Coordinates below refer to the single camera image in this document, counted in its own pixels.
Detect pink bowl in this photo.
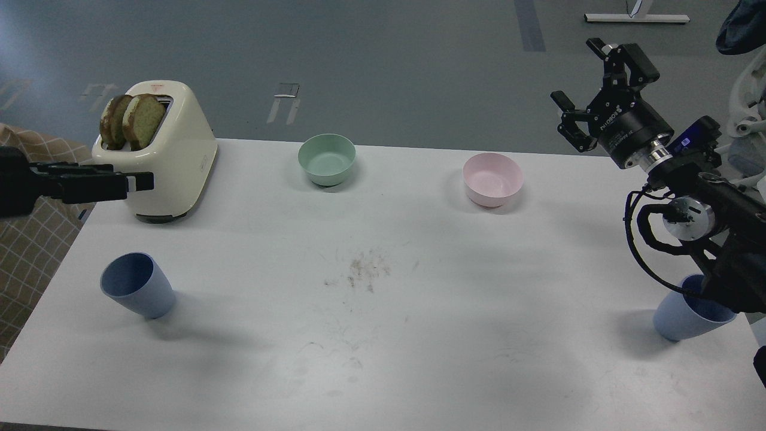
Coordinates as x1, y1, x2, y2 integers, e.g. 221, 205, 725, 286
461, 152, 525, 208

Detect left toast slice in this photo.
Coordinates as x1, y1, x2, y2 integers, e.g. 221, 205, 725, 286
99, 95, 132, 150

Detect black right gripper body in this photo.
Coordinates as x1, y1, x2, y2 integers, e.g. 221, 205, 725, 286
590, 90, 674, 169

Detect green bowl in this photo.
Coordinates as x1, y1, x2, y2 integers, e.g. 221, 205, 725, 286
297, 133, 357, 187

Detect right toast slice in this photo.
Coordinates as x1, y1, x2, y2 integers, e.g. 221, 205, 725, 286
122, 95, 165, 151

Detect beige checkered cloth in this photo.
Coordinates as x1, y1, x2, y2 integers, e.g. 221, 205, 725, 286
1, 125, 94, 360

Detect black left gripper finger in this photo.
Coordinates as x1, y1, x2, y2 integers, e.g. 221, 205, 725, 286
30, 162, 155, 204

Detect white desk foot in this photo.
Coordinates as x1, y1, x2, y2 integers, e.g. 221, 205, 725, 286
583, 1, 691, 25

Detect cream white toaster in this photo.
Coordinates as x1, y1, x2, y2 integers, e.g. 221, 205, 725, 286
92, 81, 218, 223

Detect blue cup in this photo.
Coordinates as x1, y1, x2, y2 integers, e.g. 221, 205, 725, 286
653, 291, 738, 342
99, 252, 176, 319

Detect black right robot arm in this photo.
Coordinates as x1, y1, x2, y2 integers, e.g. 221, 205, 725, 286
551, 38, 764, 313

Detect toast slice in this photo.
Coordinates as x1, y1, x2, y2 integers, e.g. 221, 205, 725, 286
122, 95, 165, 151
99, 95, 132, 150

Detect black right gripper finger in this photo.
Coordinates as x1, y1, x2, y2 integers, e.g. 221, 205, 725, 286
586, 38, 660, 100
550, 90, 597, 152

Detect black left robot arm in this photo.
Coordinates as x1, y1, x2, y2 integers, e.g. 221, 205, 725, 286
1, 145, 155, 219

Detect dark blue cloth item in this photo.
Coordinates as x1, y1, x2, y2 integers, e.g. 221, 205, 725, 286
716, 1, 765, 56

